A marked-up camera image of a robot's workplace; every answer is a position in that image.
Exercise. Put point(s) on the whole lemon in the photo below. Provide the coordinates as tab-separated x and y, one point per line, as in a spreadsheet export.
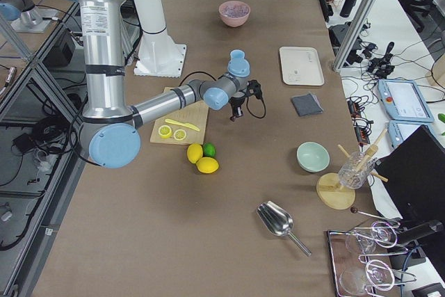
194	152
207	165

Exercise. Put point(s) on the teach pendant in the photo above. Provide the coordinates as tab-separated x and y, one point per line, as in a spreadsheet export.
400	130
403	101

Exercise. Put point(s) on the yellow plastic knife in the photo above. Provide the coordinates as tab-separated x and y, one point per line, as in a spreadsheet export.
182	124

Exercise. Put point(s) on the lower lemon slice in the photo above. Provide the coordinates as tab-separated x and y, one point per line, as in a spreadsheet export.
180	134

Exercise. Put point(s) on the upper whole lemon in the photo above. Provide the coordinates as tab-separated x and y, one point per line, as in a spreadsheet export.
194	152

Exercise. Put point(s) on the lemon slice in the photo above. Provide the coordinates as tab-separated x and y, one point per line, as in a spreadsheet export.
180	134
165	131

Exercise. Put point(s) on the cut crystal glass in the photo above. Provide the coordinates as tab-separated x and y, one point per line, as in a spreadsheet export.
355	170

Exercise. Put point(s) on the upper lemon slice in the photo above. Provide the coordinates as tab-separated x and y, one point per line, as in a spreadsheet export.
165	131

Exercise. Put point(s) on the aluminium frame post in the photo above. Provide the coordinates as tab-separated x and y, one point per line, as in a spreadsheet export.
361	14

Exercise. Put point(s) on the mint green bowl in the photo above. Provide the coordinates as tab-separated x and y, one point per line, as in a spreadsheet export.
312	157

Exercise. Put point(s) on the wooden glass stand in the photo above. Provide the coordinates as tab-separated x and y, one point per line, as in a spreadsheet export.
337	190

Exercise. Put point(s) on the upper teach pendant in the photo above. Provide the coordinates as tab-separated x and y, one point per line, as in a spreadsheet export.
403	101

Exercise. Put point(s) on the grey folded cloth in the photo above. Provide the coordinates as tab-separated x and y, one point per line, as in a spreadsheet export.
306	104

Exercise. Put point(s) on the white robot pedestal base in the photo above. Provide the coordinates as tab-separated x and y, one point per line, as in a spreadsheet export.
158	54

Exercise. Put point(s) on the cream serving tray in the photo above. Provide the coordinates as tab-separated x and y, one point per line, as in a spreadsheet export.
301	66

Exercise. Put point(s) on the lower whole lemon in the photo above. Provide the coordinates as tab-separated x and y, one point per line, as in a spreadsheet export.
207	165

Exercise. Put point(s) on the black monitor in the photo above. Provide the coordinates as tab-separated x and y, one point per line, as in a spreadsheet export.
415	173

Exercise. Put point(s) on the clear ice cubes pile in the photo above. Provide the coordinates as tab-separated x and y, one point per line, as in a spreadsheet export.
234	10

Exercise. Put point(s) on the light blue plastic cup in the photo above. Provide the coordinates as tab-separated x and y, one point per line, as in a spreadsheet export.
237	55

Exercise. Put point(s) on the lower teach pendant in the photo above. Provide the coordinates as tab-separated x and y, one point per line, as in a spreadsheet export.
400	130

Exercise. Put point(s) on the steel ice scoop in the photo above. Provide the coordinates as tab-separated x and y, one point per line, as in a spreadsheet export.
280	223

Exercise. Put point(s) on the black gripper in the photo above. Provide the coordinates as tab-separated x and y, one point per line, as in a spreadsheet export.
237	102

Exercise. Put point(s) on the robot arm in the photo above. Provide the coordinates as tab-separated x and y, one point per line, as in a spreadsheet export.
109	132

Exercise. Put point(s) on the green lime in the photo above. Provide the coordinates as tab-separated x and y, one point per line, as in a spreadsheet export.
209	150

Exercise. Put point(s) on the pink bowl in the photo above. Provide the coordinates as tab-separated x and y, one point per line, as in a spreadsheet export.
231	22

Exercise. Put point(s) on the bamboo cutting board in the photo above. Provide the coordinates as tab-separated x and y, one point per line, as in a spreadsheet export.
195	114

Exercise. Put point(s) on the mirror tray with glasses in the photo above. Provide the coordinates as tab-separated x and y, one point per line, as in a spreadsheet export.
360	260

